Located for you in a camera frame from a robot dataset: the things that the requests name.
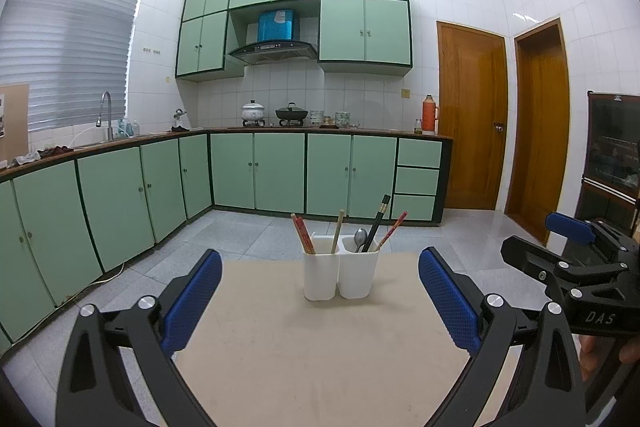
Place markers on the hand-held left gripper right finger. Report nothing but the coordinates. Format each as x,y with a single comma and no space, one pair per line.
447,302

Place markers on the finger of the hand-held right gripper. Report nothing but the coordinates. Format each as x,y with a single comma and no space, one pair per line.
530,254
570,227

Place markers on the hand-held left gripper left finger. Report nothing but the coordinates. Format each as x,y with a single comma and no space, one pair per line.
192,302

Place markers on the red patterned wooden chopstick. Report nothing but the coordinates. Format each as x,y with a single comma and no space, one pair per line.
300,234
392,229

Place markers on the metal spoon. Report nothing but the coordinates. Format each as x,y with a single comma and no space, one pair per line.
360,237

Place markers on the white utensil holder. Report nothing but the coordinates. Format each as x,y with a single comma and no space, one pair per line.
320,277

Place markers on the plain wooden chopstick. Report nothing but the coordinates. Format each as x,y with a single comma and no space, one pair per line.
339,229

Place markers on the person's right hand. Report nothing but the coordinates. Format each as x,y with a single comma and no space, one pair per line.
589,349

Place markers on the black glass cabinet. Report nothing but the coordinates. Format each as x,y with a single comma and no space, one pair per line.
612,147

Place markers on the plain wooden door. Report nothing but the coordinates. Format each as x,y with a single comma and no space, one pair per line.
542,132

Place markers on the beige tablecloth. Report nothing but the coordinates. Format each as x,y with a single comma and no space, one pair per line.
320,347

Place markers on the green base cabinets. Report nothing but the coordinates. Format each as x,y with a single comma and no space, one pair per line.
280,172

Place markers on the glass jar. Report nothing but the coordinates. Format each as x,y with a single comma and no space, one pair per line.
418,127

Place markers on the orange thermos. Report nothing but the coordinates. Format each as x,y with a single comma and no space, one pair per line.
430,117

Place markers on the metal kettle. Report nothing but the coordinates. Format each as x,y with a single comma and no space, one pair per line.
180,121

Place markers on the clear bottles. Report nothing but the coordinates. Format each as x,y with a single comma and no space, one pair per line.
126,129

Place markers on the white cooking pot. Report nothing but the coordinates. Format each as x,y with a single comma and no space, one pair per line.
253,112

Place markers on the dark cloth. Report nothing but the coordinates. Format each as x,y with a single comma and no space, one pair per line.
55,151

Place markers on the patterned bowls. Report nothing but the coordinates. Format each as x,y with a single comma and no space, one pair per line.
343,119

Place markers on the black wok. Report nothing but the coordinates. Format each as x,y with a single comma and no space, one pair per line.
290,113

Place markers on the metal faucet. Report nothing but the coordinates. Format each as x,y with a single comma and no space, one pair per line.
107,107

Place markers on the light cloth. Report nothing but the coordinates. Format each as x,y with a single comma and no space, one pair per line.
27,158

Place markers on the stack of bowls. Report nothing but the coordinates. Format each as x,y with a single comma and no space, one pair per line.
316,117

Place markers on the brown cardboard board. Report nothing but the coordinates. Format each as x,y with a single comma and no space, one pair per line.
15,122

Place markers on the white window blind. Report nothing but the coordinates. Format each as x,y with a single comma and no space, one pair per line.
65,47

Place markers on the wall hooks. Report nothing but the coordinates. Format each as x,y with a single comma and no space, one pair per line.
151,51

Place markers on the green wall cabinets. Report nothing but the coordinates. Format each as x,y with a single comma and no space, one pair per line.
365,27

